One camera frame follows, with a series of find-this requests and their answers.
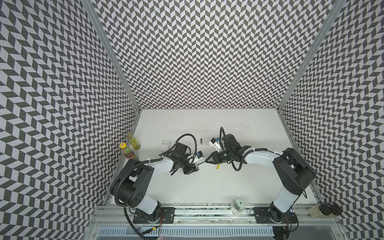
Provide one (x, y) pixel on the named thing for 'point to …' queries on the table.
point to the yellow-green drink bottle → (134, 141)
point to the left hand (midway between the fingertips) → (194, 163)
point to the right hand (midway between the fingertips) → (207, 164)
